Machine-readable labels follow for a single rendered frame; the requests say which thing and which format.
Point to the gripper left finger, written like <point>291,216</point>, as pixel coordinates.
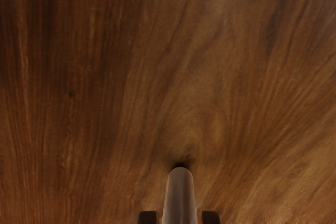
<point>147,217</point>

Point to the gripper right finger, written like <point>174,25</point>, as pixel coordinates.
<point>211,218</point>

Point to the brown rounded rod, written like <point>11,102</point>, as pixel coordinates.
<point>180,197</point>

